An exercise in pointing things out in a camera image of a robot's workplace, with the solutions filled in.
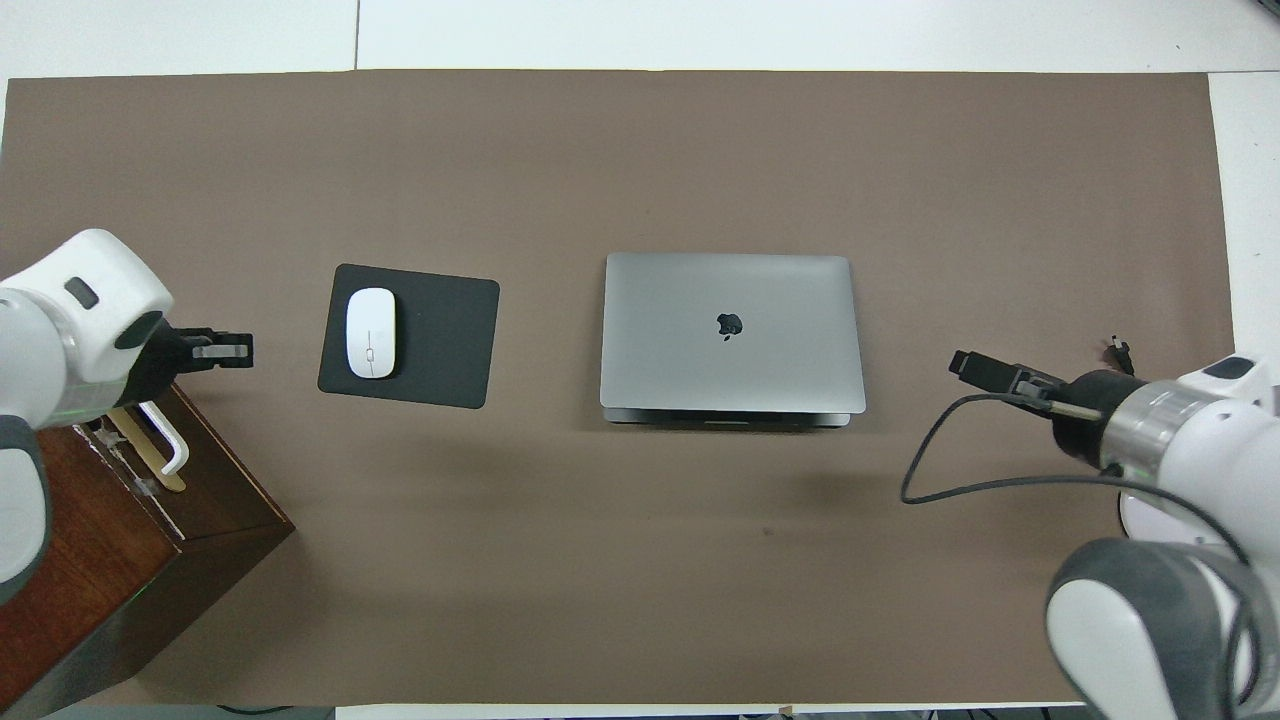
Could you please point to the grey Apple laptop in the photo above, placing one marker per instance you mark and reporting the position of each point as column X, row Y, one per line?
column 680, row 340

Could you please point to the brown table mat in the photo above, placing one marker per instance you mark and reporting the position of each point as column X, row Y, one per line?
column 640, row 580

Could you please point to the white computer mouse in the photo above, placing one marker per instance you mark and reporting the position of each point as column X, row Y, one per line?
column 370, row 333

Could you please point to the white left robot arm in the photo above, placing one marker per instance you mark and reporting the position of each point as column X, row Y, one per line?
column 70, row 330

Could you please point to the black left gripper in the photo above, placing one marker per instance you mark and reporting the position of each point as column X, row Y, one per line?
column 155, row 360

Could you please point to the white desk lamp base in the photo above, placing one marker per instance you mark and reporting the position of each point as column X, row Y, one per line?
column 1130, row 515

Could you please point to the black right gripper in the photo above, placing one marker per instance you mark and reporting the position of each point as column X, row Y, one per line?
column 1085, row 420

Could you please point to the black mouse pad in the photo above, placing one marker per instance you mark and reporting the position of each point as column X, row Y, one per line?
column 450, row 345

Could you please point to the dark brown wooden box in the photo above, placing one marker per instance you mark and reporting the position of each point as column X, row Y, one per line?
column 100, row 580

